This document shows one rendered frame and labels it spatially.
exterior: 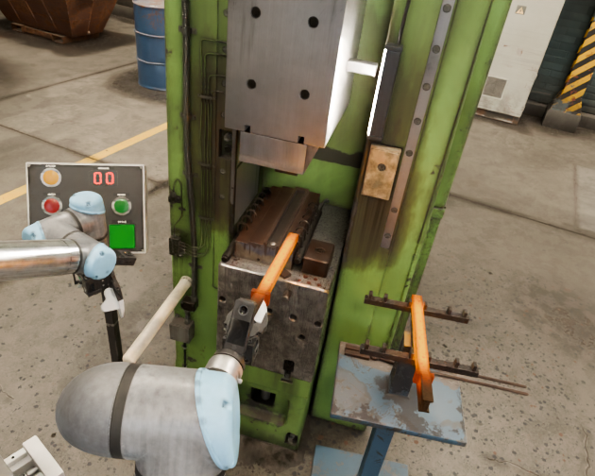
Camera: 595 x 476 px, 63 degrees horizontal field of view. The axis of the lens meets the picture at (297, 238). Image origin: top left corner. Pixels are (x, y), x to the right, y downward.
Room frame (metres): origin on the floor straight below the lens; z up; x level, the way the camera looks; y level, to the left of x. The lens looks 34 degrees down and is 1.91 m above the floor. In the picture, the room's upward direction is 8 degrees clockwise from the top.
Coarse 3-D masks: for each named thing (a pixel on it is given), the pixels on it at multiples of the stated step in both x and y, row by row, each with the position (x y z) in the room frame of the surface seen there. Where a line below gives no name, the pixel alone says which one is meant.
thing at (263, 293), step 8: (288, 240) 1.17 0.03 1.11; (296, 240) 1.18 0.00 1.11; (280, 248) 1.11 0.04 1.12; (288, 248) 1.12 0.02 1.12; (280, 256) 1.07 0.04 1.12; (288, 256) 1.10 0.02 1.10; (272, 264) 1.03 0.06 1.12; (280, 264) 1.03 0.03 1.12; (272, 272) 0.99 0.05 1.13; (280, 272) 1.02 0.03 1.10; (264, 280) 0.95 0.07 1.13; (272, 280) 0.95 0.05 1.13; (264, 288) 0.92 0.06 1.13; (272, 288) 0.95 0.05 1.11; (256, 296) 0.88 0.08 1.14; (264, 296) 0.88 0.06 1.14; (256, 312) 0.82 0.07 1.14
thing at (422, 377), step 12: (420, 300) 1.14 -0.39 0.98; (420, 312) 1.08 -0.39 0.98; (420, 324) 1.03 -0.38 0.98; (420, 336) 0.98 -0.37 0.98; (420, 348) 0.94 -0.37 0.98; (420, 360) 0.89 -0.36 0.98; (420, 372) 0.85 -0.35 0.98; (420, 384) 0.83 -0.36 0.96; (420, 396) 0.80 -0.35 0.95; (432, 396) 0.77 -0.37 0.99; (420, 408) 0.76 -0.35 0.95
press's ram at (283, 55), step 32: (256, 0) 1.31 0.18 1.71; (288, 0) 1.30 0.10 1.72; (320, 0) 1.28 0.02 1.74; (352, 0) 1.37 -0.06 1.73; (256, 32) 1.31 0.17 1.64; (288, 32) 1.30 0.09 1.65; (320, 32) 1.28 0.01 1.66; (352, 32) 1.47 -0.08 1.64; (256, 64) 1.31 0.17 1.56; (288, 64) 1.30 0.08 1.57; (320, 64) 1.28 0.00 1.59; (352, 64) 1.46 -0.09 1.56; (256, 96) 1.31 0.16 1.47; (288, 96) 1.29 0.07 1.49; (320, 96) 1.28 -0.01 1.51; (256, 128) 1.31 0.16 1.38; (288, 128) 1.29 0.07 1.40; (320, 128) 1.28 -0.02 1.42
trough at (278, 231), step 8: (296, 192) 1.68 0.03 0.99; (304, 192) 1.69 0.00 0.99; (296, 200) 1.63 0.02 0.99; (288, 208) 1.56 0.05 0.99; (296, 208) 1.57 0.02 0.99; (288, 216) 1.50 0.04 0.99; (280, 224) 1.44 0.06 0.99; (272, 232) 1.37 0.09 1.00; (280, 232) 1.39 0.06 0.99; (272, 240) 1.34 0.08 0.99
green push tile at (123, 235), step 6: (114, 228) 1.22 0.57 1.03; (120, 228) 1.23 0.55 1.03; (126, 228) 1.23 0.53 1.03; (132, 228) 1.23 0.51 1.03; (114, 234) 1.21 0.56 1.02; (120, 234) 1.21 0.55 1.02; (126, 234) 1.22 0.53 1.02; (132, 234) 1.22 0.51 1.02; (114, 240) 1.20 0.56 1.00; (120, 240) 1.21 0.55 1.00; (126, 240) 1.21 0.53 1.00; (132, 240) 1.22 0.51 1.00; (114, 246) 1.19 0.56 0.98; (120, 246) 1.20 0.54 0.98; (126, 246) 1.20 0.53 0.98; (132, 246) 1.21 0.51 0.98
